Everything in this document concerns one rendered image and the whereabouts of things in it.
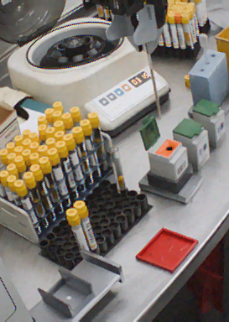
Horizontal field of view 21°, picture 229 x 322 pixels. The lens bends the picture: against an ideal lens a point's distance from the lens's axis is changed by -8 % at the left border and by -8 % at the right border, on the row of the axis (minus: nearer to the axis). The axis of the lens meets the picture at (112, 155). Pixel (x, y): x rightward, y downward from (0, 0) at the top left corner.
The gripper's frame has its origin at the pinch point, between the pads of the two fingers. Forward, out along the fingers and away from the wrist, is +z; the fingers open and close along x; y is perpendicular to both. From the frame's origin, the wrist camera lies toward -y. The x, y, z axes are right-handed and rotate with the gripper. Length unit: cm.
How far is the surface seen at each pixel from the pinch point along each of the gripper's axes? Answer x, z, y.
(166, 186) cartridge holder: 0.8, 24.6, 2.0
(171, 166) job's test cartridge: 1.9, 20.6, 1.6
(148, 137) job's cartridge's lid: -2.6, 17.6, 0.2
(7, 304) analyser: 6.8, 8.6, 40.3
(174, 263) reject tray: 10.0, 26.6, 14.0
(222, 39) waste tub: -5.1, 17.0, -33.2
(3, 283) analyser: 6.8, 5.5, 39.5
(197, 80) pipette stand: -3.5, 17.9, -17.9
